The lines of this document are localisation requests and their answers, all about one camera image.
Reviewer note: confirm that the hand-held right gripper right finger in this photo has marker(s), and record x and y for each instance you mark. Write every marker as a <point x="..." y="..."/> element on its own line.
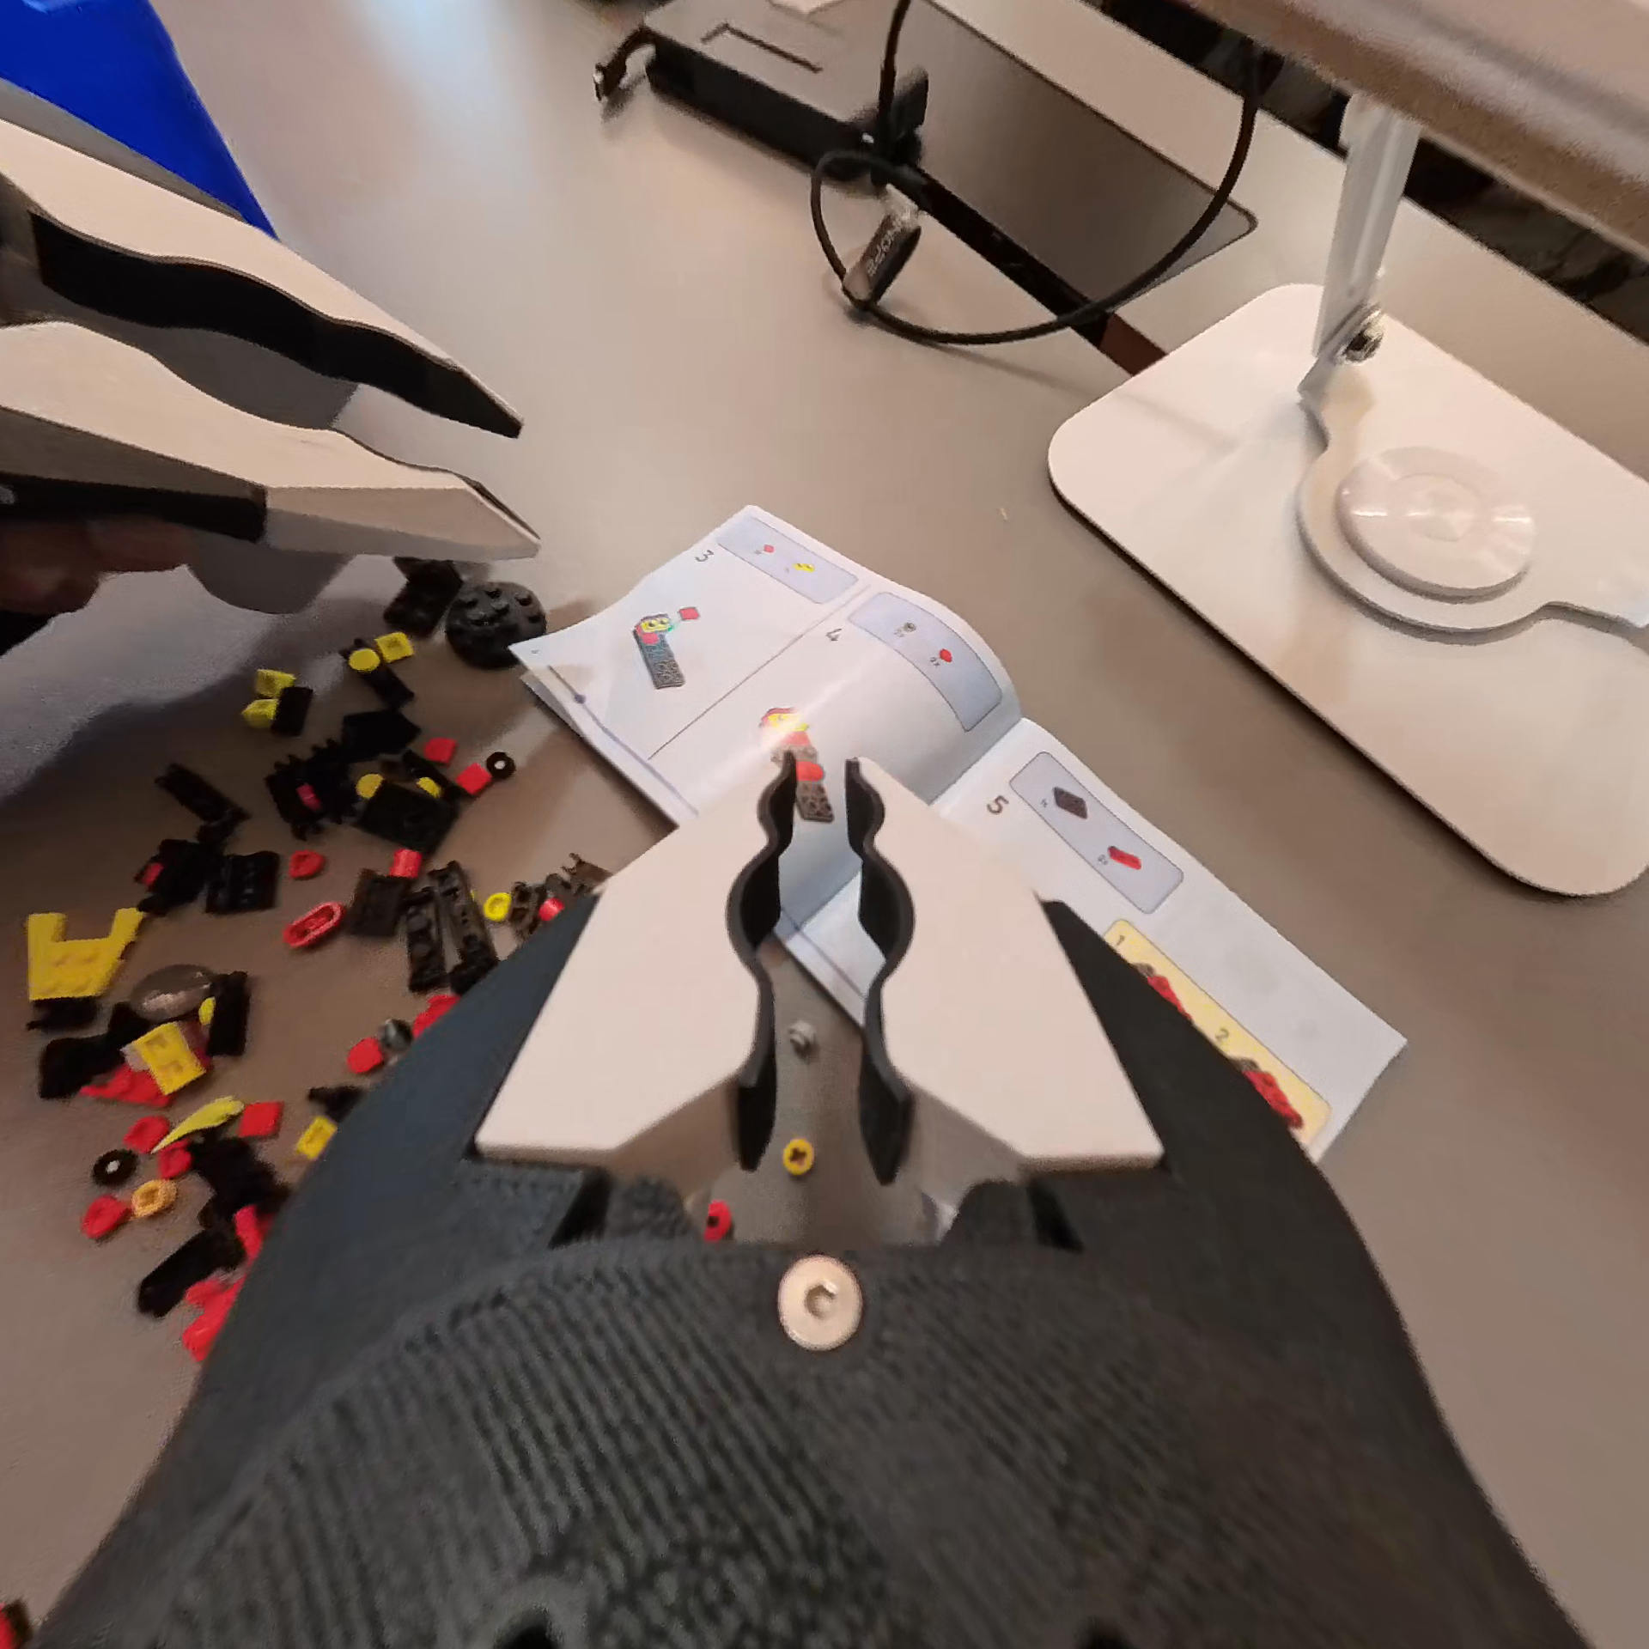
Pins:
<point x="1005" y="1032"/>

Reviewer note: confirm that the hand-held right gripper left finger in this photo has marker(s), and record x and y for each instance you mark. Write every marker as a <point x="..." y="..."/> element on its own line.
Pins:
<point x="618" y="1032"/>

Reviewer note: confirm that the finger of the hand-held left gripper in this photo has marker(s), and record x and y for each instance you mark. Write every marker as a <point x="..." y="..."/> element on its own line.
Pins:
<point x="321" y="497"/>
<point x="258" y="259"/>

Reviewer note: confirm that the blue tagged storage bin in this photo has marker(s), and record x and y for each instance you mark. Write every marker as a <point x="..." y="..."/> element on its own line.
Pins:
<point x="103" y="78"/>

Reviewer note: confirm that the pile of lego pieces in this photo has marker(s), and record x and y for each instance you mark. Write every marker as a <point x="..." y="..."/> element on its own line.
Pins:
<point x="405" y="819"/>

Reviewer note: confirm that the open lego instruction booklet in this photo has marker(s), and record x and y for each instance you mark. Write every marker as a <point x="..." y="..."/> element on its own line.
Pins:
<point x="902" y="645"/>

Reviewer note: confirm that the person's left hand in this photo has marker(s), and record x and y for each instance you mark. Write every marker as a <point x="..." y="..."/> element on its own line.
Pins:
<point x="52" y="568"/>

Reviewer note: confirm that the black power adapter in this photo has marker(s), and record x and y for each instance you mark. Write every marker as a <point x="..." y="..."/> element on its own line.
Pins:
<point x="747" y="78"/>

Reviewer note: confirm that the white book stand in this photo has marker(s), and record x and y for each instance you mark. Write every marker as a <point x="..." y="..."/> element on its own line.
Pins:
<point x="1223" y="491"/>

